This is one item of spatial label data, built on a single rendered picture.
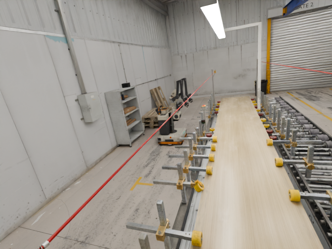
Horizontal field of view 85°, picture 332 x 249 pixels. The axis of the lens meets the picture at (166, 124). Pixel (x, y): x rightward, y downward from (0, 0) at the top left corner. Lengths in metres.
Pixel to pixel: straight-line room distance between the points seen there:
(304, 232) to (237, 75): 9.28
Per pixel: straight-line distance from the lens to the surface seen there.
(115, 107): 4.91
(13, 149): 3.56
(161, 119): 4.55
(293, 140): 2.45
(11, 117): 3.56
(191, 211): 1.93
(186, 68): 10.54
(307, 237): 1.49
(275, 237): 1.43
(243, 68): 10.32
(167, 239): 1.46
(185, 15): 10.73
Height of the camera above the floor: 1.96
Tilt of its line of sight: 18 degrees down
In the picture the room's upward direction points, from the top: 9 degrees counter-clockwise
